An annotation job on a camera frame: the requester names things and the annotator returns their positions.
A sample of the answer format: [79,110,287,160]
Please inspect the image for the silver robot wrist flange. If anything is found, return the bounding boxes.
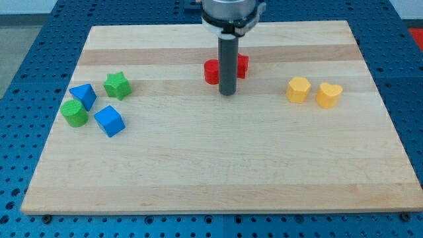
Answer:
[201,0,266,36]

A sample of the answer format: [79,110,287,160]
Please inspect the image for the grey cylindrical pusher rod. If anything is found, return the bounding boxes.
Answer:
[218,38,239,96]

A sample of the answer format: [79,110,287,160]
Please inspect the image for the red block behind rod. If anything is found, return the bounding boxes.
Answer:
[237,54,249,79]

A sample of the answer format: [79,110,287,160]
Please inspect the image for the red cylinder block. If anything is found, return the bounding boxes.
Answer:
[204,59,219,85]

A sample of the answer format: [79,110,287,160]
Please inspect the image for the yellow hexagon block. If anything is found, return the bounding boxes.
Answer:
[286,77,311,104]

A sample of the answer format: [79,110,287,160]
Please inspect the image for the yellow heart block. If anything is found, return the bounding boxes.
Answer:
[316,83,343,109]

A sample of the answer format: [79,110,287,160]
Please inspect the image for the green star block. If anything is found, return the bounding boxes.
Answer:
[103,71,132,100]

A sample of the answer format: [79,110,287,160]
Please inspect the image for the wooden work board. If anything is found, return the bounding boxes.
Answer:
[20,20,422,215]

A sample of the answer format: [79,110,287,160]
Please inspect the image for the blue cube block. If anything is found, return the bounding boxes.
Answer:
[94,106,126,138]

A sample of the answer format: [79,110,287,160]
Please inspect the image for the blue triangular block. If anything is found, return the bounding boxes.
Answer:
[69,83,96,111]

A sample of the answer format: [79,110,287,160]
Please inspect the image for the green cylinder block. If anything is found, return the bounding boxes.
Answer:
[59,99,89,128]

